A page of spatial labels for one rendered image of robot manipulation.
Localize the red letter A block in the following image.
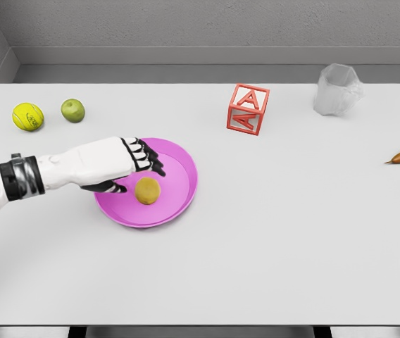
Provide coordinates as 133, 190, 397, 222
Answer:
226, 83, 270, 136

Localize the pink round plate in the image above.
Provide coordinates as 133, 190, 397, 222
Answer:
94, 137, 199, 230

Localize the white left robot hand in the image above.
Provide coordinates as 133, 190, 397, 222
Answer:
66, 136, 167, 194

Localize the yellow tennis ball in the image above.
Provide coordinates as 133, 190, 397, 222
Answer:
12, 102, 45, 132

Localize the yellow lemon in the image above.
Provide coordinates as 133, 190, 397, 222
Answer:
135, 177, 161, 206

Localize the green apple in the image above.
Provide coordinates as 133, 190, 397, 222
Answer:
61, 99, 86, 123

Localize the clear glass mug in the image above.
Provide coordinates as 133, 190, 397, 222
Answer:
313, 63, 365, 116

